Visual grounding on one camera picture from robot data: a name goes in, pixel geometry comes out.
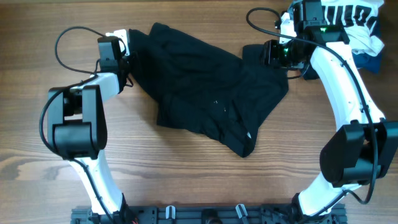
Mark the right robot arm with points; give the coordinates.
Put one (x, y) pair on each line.
(361, 150)

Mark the black folded garment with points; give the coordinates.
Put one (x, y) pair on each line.
(308, 73)

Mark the navy blue garment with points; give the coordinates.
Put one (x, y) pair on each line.
(369, 62)

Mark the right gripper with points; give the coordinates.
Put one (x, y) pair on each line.
(269, 51)

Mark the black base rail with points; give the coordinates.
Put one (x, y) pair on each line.
(264, 214)

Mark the white printed t-shirt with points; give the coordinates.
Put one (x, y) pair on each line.
(359, 18)

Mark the black t-shirt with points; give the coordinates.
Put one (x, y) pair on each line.
(205, 89)

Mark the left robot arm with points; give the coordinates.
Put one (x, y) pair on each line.
(77, 131)

